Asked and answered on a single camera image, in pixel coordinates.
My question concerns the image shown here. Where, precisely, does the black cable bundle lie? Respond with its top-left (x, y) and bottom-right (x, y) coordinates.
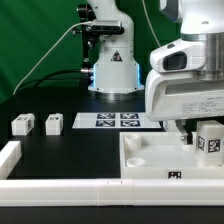
top-left (13, 68), bottom-right (93, 96)

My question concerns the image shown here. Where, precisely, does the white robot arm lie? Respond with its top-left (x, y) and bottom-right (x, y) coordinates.
top-left (86, 0), bottom-right (224, 143)

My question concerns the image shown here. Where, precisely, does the white obstacle fence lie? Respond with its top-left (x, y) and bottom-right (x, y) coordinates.
top-left (0, 141), bottom-right (224, 207)

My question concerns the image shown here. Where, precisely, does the white fiducial marker sheet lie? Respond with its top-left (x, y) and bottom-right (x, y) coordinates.
top-left (72, 112), bottom-right (161, 129)

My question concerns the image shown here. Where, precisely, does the white camera cable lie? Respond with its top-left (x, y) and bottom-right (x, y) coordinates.
top-left (12, 21), bottom-right (93, 96)

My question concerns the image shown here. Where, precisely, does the white square tabletop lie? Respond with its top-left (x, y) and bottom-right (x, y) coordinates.
top-left (120, 132), bottom-right (224, 179)

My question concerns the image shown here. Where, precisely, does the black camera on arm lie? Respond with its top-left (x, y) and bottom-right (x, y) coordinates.
top-left (86, 19), bottom-right (124, 35)

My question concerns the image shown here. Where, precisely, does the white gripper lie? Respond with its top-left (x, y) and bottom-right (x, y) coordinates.
top-left (145, 70), bottom-right (224, 145)

